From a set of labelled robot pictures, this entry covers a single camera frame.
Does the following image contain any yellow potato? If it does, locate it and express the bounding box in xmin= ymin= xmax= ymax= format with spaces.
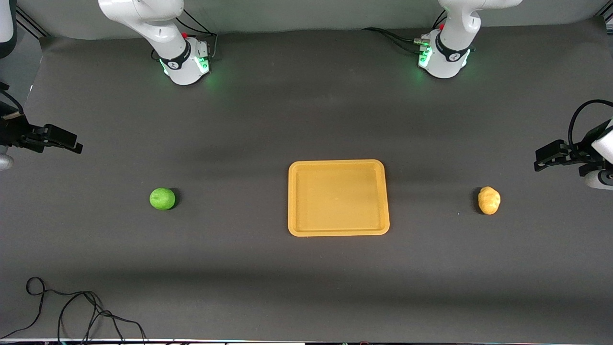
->
xmin=478 ymin=186 xmax=501 ymax=215

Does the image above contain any green apple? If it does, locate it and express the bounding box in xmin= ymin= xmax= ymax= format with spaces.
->
xmin=149 ymin=187 xmax=176 ymax=211

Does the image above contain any yellow plastic tray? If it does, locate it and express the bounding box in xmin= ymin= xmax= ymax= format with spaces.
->
xmin=288 ymin=160 xmax=390 ymax=237

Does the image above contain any dark grey table mat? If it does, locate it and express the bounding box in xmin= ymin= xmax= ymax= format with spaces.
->
xmin=0 ymin=17 xmax=613 ymax=342

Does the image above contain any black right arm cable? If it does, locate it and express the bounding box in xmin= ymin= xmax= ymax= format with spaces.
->
xmin=0 ymin=89 xmax=24 ymax=115

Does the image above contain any black frame rail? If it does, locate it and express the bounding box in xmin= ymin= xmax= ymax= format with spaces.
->
xmin=14 ymin=7 xmax=49 ymax=39

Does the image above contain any thin black loose cable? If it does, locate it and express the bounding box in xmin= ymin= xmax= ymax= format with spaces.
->
xmin=0 ymin=277 xmax=148 ymax=344

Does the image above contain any black right base cable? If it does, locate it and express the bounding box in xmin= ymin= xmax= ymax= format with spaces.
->
xmin=175 ymin=9 xmax=219 ymax=62

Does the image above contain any black base cable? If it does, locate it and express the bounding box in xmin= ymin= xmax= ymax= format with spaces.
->
xmin=362 ymin=27 xmax=428 ymax=54
xmin=175 ymin=9 xmax=219 ymax=62

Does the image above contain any black left base cable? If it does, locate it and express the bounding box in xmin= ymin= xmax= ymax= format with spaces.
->
xmin=362 ymin=27 xmax=428 ymax=54

